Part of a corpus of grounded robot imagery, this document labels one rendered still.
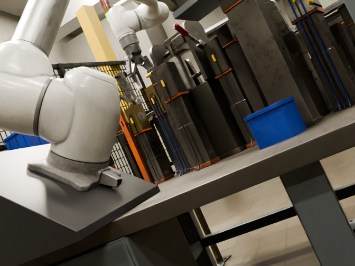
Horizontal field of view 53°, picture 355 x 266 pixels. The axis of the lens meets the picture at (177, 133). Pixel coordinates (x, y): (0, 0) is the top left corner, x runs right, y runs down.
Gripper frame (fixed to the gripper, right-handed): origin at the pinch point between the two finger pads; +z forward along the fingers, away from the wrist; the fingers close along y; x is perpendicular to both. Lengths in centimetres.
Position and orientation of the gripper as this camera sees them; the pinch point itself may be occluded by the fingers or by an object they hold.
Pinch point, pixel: (148, 85)
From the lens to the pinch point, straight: 170.4
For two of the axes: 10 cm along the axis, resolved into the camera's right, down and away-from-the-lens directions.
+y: 5.8, -2.0, 7.9
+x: -7.1, 3.6, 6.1
